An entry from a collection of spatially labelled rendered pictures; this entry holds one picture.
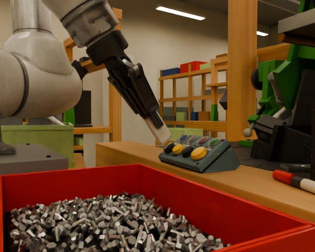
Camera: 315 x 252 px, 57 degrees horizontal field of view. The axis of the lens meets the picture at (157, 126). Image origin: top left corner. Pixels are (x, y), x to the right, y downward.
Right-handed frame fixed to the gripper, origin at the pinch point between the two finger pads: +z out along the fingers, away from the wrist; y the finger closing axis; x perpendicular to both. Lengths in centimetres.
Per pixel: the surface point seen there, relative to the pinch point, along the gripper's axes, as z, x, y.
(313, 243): 0.3, -10.7, 40.1
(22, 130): -10, -20, -67
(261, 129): 14.1, 18.5, 5.9
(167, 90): 180, 387, -741
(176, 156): 5.6, -1.7, 4.3
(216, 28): 116, 691, -767
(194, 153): 4.5, -1.1, 10.8
